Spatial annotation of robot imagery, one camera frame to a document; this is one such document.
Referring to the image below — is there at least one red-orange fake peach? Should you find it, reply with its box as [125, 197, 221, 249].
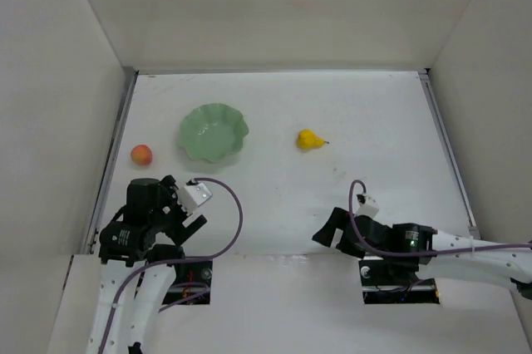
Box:
[130, 145, 153, 166]

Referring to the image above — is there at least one yellow fake pear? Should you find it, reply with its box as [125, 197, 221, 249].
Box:
[296, 129, 329, 150]

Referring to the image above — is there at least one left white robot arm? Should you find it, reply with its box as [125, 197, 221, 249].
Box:
[86, 175, 212, 353]

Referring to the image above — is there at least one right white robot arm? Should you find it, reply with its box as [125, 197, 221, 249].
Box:
[312, 204, 531, 300]

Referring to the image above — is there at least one green scalloped fruit bowl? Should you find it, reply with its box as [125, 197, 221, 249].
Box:
[177, 103, 249, 163]

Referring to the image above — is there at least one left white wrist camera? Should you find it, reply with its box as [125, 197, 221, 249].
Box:
[177, 179, 213, 215]

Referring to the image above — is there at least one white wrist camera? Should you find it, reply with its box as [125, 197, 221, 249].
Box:
[355, 194, 379, 219]
[177, 179, 213, 215]

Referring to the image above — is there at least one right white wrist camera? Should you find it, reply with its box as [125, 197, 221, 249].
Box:
[355, 194, 379, 219]

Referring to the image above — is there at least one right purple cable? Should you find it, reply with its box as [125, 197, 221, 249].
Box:
[347, 179, 532, 258]

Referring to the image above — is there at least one purple cable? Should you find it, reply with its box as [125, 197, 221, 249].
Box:
[347, 179, 532, 258]
[97, 177, 244, 354]

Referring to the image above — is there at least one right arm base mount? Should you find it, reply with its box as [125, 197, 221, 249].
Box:
[358, 257, 440, 305]

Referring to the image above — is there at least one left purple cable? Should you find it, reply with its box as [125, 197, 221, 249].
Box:
[97, 177, 244, 354]

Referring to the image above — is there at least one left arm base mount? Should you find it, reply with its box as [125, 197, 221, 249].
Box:
[163, 260, 213, 305]

